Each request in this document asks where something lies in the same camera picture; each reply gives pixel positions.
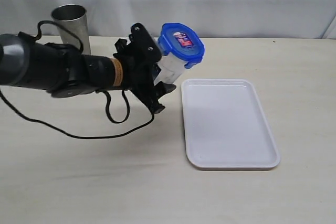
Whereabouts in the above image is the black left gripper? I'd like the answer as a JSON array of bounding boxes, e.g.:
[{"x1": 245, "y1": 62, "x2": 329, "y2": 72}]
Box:
[{"x1": 113, "y1": 23, "x2": 176, "y2": 114}]

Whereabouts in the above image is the clear plastic container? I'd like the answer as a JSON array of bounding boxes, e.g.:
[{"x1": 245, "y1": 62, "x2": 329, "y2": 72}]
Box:
[{"x1": 153, "y1": 37, "x2": 188, "y2": 86}]

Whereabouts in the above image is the blue plastic lid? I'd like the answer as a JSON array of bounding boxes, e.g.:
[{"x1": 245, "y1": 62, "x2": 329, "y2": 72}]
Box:
[{"x1": 157, "y1": 23, "x2": 205, "y2": 69}]

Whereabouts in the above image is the stainless steel cup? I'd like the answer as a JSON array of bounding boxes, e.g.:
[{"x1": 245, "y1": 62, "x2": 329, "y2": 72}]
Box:
[{"x1": 50, "y1": 4, "x2": 91, "y2": 55}]

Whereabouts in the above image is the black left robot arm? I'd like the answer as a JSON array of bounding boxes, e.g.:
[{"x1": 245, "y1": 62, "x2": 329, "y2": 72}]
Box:
[{"x1": 1, "y1": 23, "x2": 176, "y2": 114}]

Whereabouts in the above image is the white plastic tray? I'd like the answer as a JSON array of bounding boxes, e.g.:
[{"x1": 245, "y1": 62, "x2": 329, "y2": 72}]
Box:
[{"x1": 181, "y1": 79, "x2": 281, "y2": 170}]

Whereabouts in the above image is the white backdrop curtain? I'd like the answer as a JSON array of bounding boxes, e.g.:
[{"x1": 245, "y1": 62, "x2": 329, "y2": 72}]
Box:
[{"x1": 1, "y1": 0, "x2": 335, "y2": 38}]

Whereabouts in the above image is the black cable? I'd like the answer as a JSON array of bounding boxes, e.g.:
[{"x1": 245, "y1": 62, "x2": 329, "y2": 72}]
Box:
[{"x1": 0, "y1": 20, "x2": 155, "y2": 140}]

